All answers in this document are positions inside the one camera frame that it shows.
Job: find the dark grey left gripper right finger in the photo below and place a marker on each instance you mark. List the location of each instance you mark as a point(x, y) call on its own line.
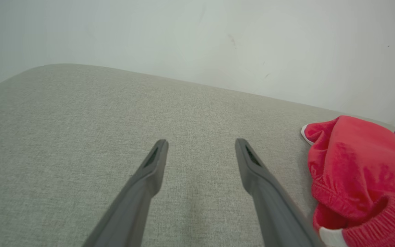
point(276, 212)

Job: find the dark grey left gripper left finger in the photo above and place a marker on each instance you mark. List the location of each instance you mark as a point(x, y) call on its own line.
point(132, 209)

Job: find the red shorts with white stripes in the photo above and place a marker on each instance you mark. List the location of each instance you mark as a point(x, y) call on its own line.
point(355, 164)

